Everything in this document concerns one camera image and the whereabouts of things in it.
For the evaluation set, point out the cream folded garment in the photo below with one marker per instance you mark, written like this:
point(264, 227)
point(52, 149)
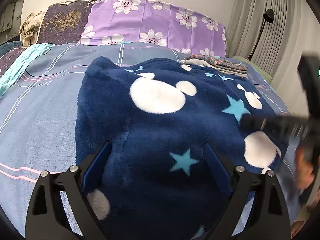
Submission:
point(232, 72)

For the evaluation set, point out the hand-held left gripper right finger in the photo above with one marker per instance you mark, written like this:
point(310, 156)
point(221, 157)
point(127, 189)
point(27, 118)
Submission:
point(217, 170)

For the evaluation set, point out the black floor lamp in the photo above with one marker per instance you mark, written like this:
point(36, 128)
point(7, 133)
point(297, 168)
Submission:
point(269, 15)

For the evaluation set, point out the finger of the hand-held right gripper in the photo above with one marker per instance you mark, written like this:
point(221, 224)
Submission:
point(272, 126)

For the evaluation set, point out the dark purple deer-print quilt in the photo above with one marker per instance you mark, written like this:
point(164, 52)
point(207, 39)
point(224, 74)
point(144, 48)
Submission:
point(7, 60)

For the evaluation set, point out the dark teal knitted blanket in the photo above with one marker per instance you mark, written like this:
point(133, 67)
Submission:
point(10, 46)

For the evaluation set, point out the blue plaid bed sheet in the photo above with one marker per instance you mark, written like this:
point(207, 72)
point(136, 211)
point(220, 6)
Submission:
point(37, 120)

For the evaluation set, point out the green pillow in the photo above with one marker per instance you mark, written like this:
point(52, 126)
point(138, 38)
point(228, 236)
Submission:
point(257, 67)

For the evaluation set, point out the beige clothes pile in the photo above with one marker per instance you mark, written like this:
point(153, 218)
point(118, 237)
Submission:
point(31, 27)

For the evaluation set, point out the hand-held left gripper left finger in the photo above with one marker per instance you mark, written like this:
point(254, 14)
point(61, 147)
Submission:
point(96, 172)

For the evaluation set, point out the white pleated curtain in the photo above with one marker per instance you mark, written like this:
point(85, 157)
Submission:
point(287, 42)

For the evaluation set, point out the person's right hand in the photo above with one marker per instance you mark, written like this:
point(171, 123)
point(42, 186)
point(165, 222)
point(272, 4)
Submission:
point(303, 172)

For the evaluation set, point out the dark purple tree-print headboard cushion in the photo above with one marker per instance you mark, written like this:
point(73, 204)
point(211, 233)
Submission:
point(62, 22)

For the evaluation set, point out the purple floral pillow cover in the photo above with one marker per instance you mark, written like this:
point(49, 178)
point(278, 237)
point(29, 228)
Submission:
point(150, 22)

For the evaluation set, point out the navy fleece star pajama top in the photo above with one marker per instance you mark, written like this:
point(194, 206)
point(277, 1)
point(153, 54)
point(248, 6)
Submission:
point(155, 135)

